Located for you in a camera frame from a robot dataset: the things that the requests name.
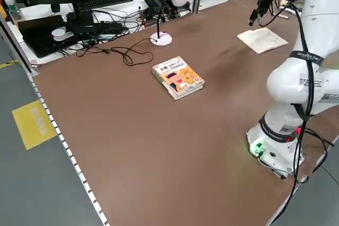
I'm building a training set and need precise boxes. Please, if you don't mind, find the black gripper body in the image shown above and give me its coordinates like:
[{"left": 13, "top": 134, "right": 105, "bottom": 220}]
[{"left": 255, "top": 0, "right": 273, "bottom": 14}]

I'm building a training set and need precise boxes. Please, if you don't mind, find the cream paper notebook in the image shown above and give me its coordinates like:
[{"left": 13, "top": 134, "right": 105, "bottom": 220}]
[{"left": 236, "top": 26, "right": 289, "bottom": 54}]

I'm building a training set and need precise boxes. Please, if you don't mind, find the white desk lamp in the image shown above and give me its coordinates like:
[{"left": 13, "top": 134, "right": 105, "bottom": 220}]
[{"left": 149, "top": 0, "right": 191, "bottom": 47}]

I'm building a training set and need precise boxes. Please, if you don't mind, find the orange cartoon cover book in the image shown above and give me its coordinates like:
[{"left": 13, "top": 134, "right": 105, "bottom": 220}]
[{"left": 151, "top": 56, "right": 206, "bottom": 97}]

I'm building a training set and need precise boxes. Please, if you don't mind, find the green spine book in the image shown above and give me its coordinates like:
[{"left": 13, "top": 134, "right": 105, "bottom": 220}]
[{"left": 151, "top": 68, "right": 205, "bottom": 102}]

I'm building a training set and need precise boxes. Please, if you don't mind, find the black dock box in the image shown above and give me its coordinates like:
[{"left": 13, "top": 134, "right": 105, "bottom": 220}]
[{"left": 65, "top": 11, "right": 94, "bottom": 28}]

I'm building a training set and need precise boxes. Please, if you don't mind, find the white round cup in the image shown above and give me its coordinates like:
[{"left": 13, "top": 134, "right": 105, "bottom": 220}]
[{"left": 51, "top": 28, "right": 67, "bottom": 39}]

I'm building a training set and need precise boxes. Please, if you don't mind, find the black laptop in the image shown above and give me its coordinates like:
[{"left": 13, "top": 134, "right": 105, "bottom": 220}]
[{"left": 16, "top": 14, "right": 78, "bottom": 59}]

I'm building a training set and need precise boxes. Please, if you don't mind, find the white toothed edge strip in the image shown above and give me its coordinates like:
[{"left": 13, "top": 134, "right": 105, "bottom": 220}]
[{"left": 28, "top": 74, "right": 110, "bottom": 226}]

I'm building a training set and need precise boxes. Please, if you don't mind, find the clear bottle white cap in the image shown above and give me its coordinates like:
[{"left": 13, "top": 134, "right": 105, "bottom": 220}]
[{"left": 4, "top": 0, "right": 22, "bottom": 24}]

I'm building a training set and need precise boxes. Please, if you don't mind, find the yellow floor sign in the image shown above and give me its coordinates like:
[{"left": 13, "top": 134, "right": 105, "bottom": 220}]
[{"left": 11, "top": 100, "right": 58, "bottom": 151}]

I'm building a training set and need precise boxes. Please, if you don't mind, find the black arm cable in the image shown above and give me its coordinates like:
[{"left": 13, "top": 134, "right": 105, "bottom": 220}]
[{"left": 287, "top": 1, "right": 335, "bottom": 186}]

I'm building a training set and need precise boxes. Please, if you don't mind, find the black lamp cable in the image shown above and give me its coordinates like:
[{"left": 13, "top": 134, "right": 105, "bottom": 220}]
[{"left": 76, "top": 38, "right": 154, "bottom": 66}]

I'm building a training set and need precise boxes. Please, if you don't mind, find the aluminium frame leg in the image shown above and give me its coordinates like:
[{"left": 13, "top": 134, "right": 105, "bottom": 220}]
[{"left": 0, "top": 18, "right": 40, "bottom": 75}]

